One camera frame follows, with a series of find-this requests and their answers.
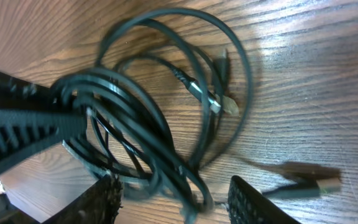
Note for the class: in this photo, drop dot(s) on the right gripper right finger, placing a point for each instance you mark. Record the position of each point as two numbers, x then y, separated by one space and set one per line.
246 205

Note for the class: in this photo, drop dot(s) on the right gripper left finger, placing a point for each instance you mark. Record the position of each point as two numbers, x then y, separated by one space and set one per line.
99 204

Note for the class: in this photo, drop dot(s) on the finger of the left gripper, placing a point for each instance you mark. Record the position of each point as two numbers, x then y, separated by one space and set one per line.
24 133
20 94

